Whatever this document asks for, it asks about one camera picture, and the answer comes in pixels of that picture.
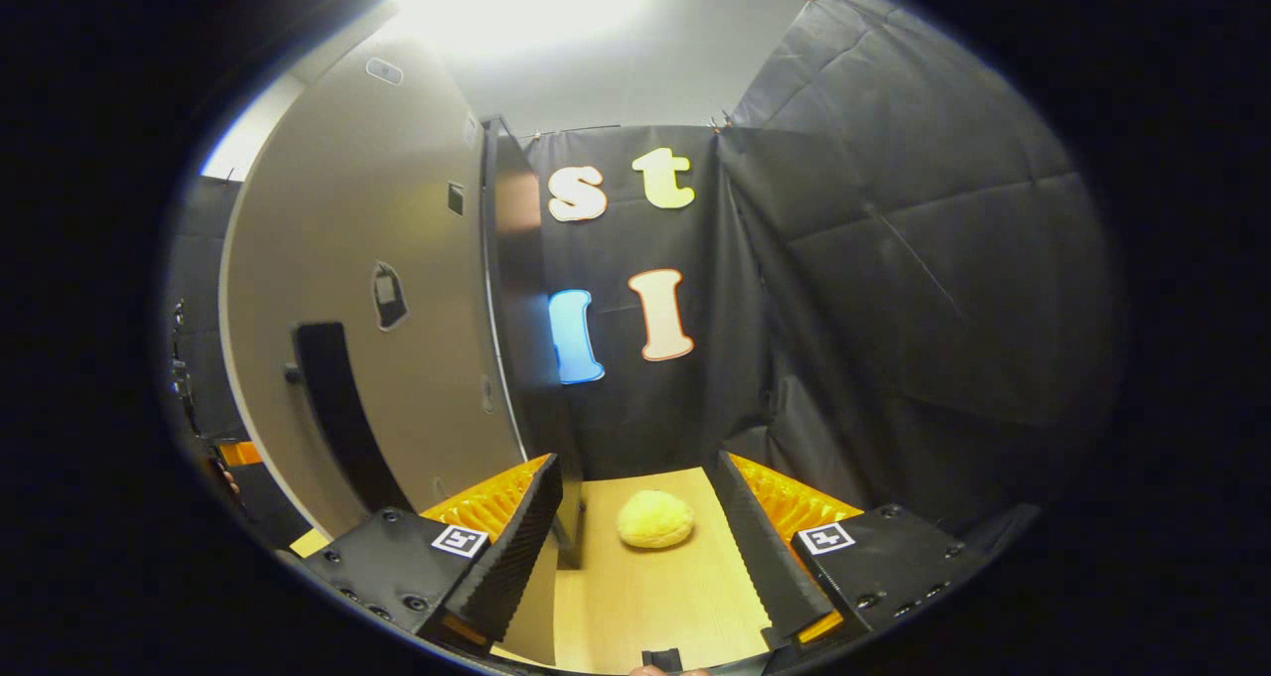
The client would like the grey cabinet door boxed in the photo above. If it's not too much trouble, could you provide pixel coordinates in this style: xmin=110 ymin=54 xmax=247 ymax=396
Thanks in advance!
xmin=220 ymin=36 xmax=557 ymax=669

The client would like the long ceiling light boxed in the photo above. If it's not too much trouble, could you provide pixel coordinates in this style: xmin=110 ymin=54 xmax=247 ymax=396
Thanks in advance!
xmin=387 ymin=0 xmax=666 ymax=54

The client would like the black backdrop cloth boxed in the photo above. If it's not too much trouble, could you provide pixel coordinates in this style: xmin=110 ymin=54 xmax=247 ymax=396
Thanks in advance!
xmin=164 ymin=0 xmax=1128 ymax=558

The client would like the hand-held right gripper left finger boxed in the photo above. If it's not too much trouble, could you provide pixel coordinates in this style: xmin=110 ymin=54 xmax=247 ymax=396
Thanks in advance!
xmin=298 ymin=453 xmax=564 ymax=657

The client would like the black door handle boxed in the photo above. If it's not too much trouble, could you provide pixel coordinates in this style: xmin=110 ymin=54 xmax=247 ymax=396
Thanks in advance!
xmin=285 ymin=322 xmax=413 ymax=515

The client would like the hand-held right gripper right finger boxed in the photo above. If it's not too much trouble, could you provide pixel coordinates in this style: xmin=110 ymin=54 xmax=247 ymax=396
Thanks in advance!
xmin=715 ymin=451 xmax=979 ymax=657

